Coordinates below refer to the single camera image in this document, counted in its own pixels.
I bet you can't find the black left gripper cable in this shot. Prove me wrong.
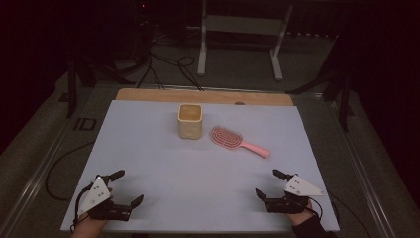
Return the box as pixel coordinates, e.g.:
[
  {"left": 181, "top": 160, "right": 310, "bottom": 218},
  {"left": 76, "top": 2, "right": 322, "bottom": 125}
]
[{"left": 68, "top": 182, "right": 97, "bottom": 233}]

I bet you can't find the black square floor bracket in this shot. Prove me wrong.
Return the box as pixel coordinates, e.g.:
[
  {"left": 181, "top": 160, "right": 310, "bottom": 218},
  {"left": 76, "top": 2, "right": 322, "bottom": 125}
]
[{"left": 72, "top": 117, "right": 98, "bottom": 132}]

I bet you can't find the black floor cables bundle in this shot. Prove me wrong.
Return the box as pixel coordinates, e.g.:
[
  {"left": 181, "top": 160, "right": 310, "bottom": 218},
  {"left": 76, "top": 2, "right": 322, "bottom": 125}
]
[{"left": 136, "top": 31, "right": 204, "bottom": 92}]

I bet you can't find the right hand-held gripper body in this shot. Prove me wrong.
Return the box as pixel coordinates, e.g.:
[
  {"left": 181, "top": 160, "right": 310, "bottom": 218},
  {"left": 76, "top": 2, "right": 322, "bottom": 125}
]
[{"left": 264, "top": 174, "right": 327, "bottom": 214}]

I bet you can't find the person's right hand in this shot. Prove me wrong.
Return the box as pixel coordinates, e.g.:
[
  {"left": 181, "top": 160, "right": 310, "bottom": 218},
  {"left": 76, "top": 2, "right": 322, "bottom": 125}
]
[{"left": 286, "top": 199, "right": 316, "bottom": 228}]

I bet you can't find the black floor cable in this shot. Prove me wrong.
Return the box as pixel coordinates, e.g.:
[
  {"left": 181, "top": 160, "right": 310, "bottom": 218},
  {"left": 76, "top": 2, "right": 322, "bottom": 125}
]
[
  {"left": 328, "top": 191, "right": 372, "bottom": 238},
  {"left": 45, "top": 141, "right": 96, "bottom": 201}
]

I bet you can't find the beige square cup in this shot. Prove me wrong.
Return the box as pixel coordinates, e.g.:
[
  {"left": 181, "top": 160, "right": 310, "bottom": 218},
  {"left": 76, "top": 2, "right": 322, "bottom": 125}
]
[{"left": 177, "top": 103, "right": 203, "bottom": 140}]

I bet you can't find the pale table mat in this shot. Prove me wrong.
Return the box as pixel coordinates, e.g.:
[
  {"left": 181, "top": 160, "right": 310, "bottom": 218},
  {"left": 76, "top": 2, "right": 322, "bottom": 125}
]
[{"left": 60, "top": 99, "right": 341, "bottom": 233}]

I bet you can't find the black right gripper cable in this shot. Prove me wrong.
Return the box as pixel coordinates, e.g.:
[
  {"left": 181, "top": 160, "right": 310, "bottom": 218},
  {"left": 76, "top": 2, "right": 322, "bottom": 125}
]
[{"left": 308, "top": 195, "right": 341, "bottom": 226}]

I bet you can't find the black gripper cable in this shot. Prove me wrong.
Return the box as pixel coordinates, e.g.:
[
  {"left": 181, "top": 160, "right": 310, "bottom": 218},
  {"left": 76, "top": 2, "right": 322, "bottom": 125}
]
[
  {"left": 68, "top": 182, "right": 97, "bottom": 233},
  {"left": 308, "top": 195, "right": 341, "bottom": 226}
]

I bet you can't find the white metal table frame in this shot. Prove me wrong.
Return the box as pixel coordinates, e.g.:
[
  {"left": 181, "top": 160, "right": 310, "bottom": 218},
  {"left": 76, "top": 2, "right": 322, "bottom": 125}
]
[{"left": 196, "top": 0, "right": 294, "bottom": 82}]

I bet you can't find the metal floor rail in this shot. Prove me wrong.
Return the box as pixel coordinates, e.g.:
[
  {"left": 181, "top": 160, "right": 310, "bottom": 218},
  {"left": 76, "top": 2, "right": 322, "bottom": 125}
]
[
  {"left": 321, "top": 93, "right": 395, "bottom": 238},
  {"left": 0, "top": 88, "right": 100, "bottom": 238}
]

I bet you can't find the pink hairbrush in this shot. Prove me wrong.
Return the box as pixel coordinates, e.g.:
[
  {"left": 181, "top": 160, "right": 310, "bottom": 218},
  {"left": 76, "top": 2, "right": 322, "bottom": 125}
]
[{"left": 210, "top": 125, "right": 270, "bottom": 159}]

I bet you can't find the black stand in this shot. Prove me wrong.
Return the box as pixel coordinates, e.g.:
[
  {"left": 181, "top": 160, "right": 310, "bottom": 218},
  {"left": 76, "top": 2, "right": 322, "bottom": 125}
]
[
  {"left": 285, "top": 33, "right": 356, "bottom": 133},
  {"left": 58, "top": 54, "right": 137, "bottom": 119}
]

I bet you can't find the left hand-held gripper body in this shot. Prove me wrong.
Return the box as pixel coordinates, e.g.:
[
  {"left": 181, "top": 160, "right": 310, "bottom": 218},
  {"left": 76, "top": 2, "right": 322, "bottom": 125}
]
[{"left": 76, "top": 176, "right": 134, "bottom": 222}]

